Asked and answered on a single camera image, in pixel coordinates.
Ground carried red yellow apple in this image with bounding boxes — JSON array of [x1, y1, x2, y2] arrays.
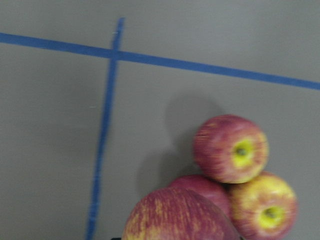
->
[[121, 187, 242, 240]]

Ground red yellow apple left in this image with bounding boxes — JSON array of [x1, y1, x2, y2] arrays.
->
[[192, 114, 269, 184]]

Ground red yellow apple back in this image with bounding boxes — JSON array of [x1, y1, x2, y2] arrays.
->
[[168, 174, 231, 218]]

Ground red yellow apple front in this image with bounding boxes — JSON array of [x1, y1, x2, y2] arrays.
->
[[228, 171, 298, 240]]

